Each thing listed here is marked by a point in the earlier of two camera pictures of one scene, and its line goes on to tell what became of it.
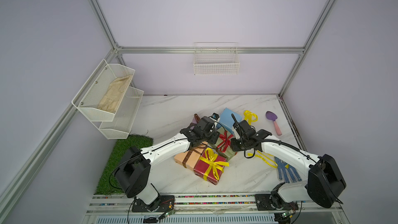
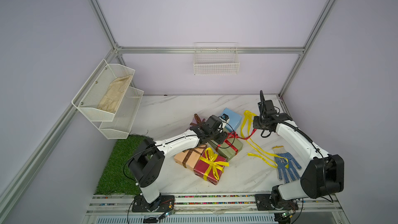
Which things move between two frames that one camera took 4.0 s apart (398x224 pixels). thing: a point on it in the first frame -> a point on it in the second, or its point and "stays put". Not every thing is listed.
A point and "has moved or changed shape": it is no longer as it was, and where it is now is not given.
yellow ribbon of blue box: x=252 y=117 stays put
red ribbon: x=224 y=145 has moved or changed shape
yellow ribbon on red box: x=211 y=159 stays put
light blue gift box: x=226 y=120 stays put
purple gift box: x=195 y=120 stays put
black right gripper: x=234 y=147 -> x=256 y=123
